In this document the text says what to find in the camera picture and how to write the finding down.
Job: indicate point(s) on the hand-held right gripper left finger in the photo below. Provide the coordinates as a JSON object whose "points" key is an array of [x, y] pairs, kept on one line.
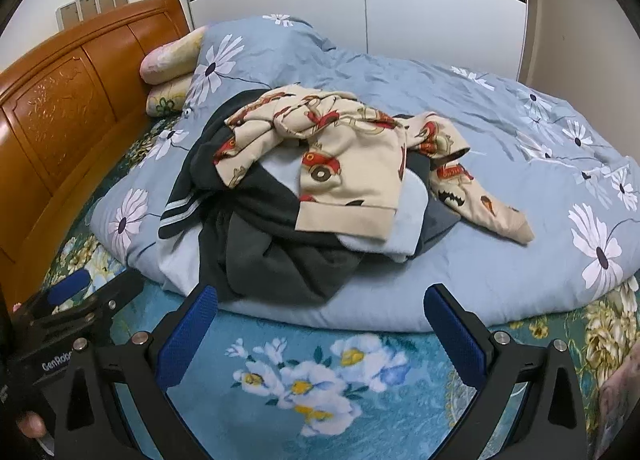
{"points": [[187, 335]]}

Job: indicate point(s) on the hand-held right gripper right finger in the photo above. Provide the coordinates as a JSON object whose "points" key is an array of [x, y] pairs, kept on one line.
{"points": [[457, 337]]}

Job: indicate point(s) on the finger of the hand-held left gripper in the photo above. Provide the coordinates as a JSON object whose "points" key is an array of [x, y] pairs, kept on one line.
{"points": [[120, 290], [67, 288]]}

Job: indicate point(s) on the cream printed pajama pants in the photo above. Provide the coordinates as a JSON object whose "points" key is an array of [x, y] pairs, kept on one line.
{"points": [[475, 195]]}

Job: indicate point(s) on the person's left hand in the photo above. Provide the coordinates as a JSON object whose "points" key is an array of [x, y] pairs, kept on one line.
{"points": [[32, 425]]}

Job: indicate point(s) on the teal floral bed blanket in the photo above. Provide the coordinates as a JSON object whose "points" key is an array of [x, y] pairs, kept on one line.
{"points": [[250, 420]]}

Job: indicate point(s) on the dark grey garment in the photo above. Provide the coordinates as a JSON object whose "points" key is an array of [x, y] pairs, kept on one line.
{"points": [[280, 267]]}

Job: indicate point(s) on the wooden headboard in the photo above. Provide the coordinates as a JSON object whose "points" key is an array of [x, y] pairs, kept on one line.
{"points": [[55, 129]]}

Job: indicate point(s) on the pink patterned cloth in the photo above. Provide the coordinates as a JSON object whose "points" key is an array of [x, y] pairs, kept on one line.
{"points": [[620, 405]]}

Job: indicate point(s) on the cream printed pajama top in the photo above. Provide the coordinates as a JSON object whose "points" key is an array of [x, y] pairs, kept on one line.
{"points": [[345, 174]]}

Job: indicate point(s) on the yellow green floral pillow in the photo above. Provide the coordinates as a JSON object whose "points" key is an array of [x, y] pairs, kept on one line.
{"points": [[167, 97]]}

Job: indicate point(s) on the blue floral duvet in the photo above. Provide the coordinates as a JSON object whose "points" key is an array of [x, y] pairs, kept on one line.
{"points": [[465, 109]]}

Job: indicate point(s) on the yellow patterned pillow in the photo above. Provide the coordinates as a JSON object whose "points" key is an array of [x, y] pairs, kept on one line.
{"points": [[170, 57]]}

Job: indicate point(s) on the white black striped wardrobe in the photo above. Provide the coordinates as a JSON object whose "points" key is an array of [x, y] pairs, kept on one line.
{"points": [[425, 14]]}

